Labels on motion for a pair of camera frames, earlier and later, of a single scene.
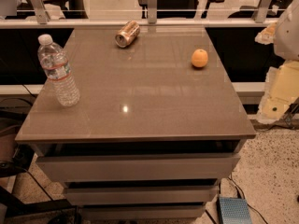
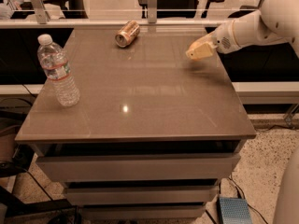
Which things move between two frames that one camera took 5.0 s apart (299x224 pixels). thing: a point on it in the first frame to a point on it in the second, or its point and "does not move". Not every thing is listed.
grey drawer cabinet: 156,127 does not move
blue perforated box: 234,210 does not move
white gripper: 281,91 to 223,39
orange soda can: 127,34 does not move
